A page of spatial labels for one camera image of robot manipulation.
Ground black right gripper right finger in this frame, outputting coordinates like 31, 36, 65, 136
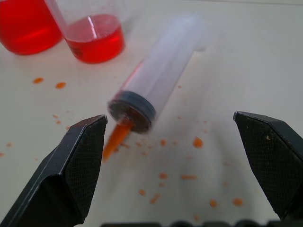
233, 111, 303, 221

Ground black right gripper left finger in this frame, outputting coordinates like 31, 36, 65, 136
0, 114, 108, 227

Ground clear syringe with orange tip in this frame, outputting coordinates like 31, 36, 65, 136
102, 14, 209, 163

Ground small beaker red liquid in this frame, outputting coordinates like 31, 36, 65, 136
45, 0, 125, 64

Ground large beaker red liquid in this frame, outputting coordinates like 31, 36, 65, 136
0, 0, 64, 56

